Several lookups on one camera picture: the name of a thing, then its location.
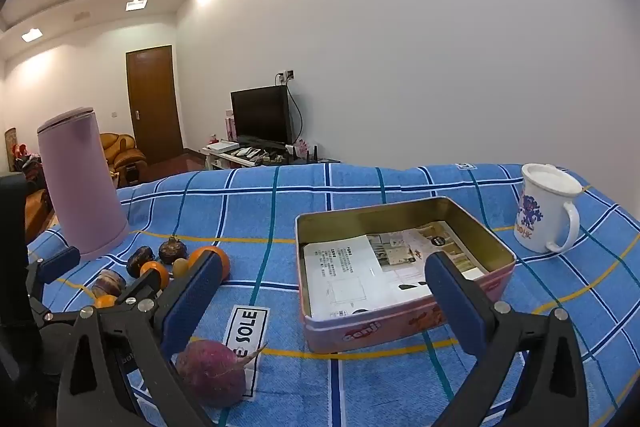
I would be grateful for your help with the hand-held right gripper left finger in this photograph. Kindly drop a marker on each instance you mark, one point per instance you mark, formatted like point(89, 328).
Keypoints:
point(192, 302)

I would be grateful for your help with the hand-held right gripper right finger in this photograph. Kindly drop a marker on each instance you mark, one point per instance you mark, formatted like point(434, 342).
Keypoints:
point(452, 302)

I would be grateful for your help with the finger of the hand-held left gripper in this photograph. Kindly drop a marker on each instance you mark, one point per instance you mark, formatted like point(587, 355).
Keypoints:
point(57, 264)
point(142, 287)

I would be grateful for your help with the small orange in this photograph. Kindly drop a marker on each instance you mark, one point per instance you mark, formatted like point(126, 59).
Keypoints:
point(105, 302)
point(150, 266)

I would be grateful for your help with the dark brown water chestnut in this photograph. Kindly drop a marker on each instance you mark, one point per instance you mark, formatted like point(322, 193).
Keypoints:
point(172, 251)
point(139, 259)

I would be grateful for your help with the purplish brown water chestnut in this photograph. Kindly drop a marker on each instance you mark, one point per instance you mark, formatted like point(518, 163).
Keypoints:
point(107, 283)

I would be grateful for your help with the small yellow-green fruit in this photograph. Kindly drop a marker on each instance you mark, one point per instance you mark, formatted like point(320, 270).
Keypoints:
point(180, 267)

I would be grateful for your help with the large orange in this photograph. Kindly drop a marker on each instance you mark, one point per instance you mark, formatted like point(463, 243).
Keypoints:
point(196, 255)

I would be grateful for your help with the purple radish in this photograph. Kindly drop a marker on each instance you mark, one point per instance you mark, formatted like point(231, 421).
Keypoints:
point(215, 374)

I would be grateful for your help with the pink metal tin box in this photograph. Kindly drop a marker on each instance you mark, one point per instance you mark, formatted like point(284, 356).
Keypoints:
point(380, 213)

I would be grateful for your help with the pink cylindrical kettle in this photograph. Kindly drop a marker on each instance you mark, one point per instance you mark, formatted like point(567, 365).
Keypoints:
point(80, 187)

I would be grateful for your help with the blue checked blanket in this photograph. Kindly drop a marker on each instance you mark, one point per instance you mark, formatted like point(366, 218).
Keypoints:
point(250, 217)

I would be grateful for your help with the white mug with blue print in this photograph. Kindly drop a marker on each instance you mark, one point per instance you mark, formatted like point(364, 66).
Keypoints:
point(537, 227)

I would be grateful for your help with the printed paper leaflet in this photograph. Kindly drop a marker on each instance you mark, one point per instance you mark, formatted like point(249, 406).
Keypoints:
point(340, 277)

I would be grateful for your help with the orange-brown leather sofa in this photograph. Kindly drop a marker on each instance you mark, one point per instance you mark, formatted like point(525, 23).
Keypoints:
point(122, 152)

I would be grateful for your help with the white television stand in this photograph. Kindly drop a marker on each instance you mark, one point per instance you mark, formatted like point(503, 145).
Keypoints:
point(225, 159)

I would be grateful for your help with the white flat box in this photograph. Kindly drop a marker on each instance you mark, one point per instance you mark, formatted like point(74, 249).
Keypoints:
point(222, 147)

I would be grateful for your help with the brown wooden door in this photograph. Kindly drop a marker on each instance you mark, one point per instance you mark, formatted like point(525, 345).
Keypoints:
point(150, 107)

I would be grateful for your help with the black router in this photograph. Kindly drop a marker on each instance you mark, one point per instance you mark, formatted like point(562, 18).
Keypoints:
point(306, 155)

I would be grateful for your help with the black television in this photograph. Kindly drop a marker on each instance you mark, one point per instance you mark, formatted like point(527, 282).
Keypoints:
point(260, 114)

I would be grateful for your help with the square ceiling light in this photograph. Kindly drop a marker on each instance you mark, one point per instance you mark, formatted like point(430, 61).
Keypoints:
point(135, 4)
point(31, 34)

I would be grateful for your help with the wall socket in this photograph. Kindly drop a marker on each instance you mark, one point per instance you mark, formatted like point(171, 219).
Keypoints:
point(286, 76)

